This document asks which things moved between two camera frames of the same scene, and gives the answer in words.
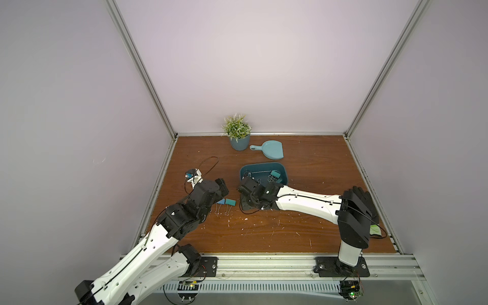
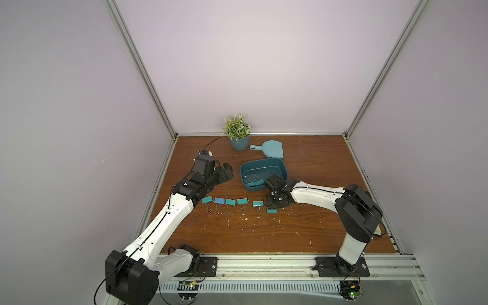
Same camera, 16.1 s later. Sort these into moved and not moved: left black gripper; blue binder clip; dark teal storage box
Moved: left black gripper
Not moved: dark teal storage box; blue binder clip
